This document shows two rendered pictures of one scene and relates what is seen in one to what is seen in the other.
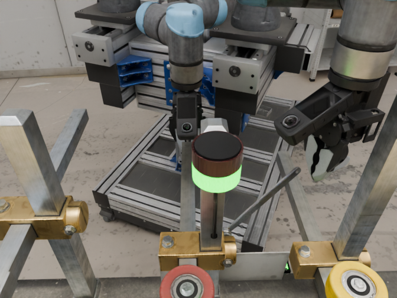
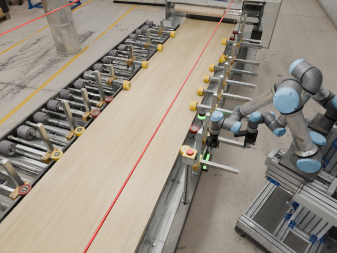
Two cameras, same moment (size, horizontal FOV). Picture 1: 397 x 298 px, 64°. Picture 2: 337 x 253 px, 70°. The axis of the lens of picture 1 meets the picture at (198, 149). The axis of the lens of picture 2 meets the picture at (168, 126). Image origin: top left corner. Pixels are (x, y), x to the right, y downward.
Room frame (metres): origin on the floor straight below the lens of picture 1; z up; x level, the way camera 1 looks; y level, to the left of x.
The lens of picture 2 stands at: (0.58, -1.44, 2.27)
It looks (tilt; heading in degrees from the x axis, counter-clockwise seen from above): 42 degrees down; 112
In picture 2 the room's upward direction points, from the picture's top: straight up
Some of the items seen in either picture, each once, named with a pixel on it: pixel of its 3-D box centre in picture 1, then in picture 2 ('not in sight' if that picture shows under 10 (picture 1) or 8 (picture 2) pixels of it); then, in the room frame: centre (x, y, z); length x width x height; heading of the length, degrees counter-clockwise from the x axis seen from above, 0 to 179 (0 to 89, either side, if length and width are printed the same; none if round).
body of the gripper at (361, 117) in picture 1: (347, 106); (213, 138); (0.44, -0.23, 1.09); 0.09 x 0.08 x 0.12; 111
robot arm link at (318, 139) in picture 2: not in sight; (312, 144); (1.02, -0.18, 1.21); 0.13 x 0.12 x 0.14; 82
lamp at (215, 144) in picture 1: (214, 206); (201, 122); (0.29, -0.02, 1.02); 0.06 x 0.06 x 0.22; 1
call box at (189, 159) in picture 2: not in sight; (189, 156); (0.35, -0.53, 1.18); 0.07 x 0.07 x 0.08; 1
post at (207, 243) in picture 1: (210, 237); (205, 135); (0.34, -0.02, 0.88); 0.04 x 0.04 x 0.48; 1
